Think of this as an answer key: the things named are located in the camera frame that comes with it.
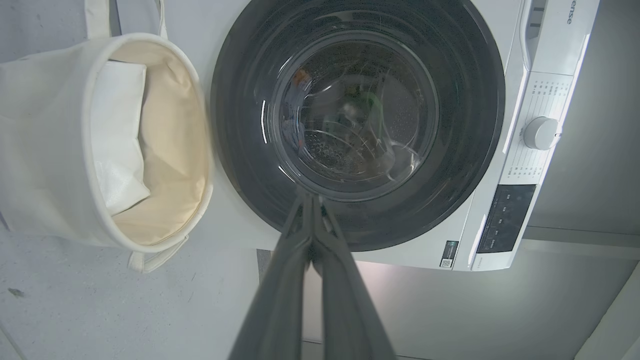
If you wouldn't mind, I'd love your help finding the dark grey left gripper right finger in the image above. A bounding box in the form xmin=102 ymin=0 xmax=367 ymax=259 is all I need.
xmin=312 ymin=196 xmax=396 ymax=360

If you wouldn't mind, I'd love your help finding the black washing machine control panel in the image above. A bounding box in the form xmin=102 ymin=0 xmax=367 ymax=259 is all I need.
xmin=477 ymin=184 xmax=537 ymax=254

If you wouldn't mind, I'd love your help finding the white front-load washing machine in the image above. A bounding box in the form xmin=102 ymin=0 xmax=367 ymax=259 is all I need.
xmin=112 ymin=0 xmax=601 ymax=273

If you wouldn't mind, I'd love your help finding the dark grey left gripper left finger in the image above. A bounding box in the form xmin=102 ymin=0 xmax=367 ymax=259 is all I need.
xmin=227 ymin=192 xmax=314 ymax=360

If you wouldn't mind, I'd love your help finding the cream canvas laundry basket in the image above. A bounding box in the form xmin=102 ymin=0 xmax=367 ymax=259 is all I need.
xmin=0 ymin=0 xmax=215 ymax=274

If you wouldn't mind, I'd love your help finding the small qr code sticker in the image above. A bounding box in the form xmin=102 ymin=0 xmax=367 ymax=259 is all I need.
xmin=439 ymin=240 xmax=460 ymax=269

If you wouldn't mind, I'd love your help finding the white cloth pad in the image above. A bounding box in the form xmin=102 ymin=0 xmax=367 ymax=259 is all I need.
xmin=90 ymin=60 xmax=151 ymax=217

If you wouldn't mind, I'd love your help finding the silver washing machine dial knob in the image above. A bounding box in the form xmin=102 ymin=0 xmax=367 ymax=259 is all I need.
xmin=523 ymin=116 xmax=562 ymax=151

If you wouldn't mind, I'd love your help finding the round dark glass washer door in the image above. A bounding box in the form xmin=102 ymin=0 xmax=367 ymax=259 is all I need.
xmin=210 ymin=0 xmax=506 ymax=252

